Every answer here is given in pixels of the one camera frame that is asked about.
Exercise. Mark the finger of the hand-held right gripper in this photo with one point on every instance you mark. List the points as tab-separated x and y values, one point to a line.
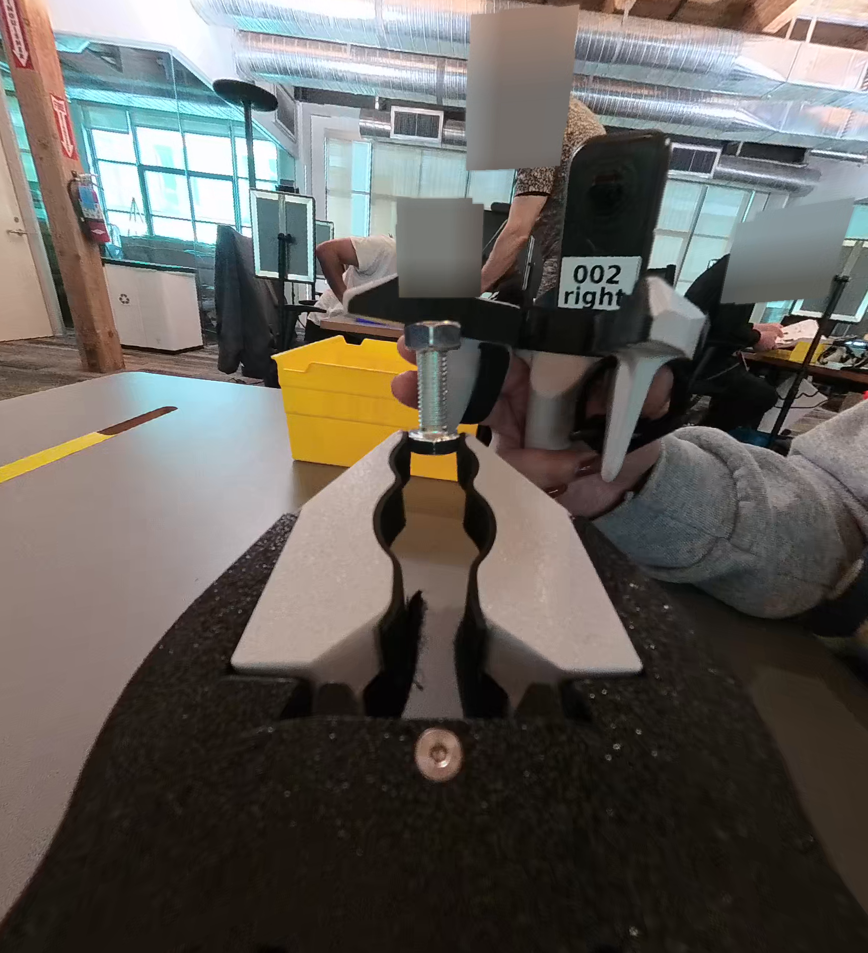
497	327

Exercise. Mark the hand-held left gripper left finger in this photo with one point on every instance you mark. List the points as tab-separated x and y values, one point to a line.
315	588

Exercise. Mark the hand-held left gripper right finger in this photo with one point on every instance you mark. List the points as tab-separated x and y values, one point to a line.
553	595

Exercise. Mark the silver hex nut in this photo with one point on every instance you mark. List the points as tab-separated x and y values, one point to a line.
434	339

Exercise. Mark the silver flange bolt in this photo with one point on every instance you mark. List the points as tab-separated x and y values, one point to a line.
434	394

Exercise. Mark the person's right forearm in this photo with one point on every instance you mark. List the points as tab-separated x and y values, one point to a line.
762	506

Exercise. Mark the person's right hand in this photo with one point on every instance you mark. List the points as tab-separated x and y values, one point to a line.
568	491

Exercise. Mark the white air vent grille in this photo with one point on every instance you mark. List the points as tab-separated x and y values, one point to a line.
695	160
417	124

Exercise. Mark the wooden desk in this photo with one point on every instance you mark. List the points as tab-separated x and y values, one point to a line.
844	376
352	327

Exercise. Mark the yellow plastic bin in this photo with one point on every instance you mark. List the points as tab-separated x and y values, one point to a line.
337	402

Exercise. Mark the dark jacket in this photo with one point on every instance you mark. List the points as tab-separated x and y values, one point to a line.
244	313

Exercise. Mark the yellow tape strip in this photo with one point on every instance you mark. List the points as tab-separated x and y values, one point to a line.
32	463

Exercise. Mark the white recycling cabinet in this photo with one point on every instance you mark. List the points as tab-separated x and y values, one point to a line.
151	313

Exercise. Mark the black floor lamp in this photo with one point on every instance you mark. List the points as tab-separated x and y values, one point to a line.
246	89

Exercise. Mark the red fire extinguisher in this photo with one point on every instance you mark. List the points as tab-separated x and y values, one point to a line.
91	216

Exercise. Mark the red sign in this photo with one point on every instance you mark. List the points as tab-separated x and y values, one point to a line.
17	37
65	126

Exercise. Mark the silver ventilation duct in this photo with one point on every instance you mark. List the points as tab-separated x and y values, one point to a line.
702	52

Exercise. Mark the wooden post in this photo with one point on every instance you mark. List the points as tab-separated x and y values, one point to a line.
84	298

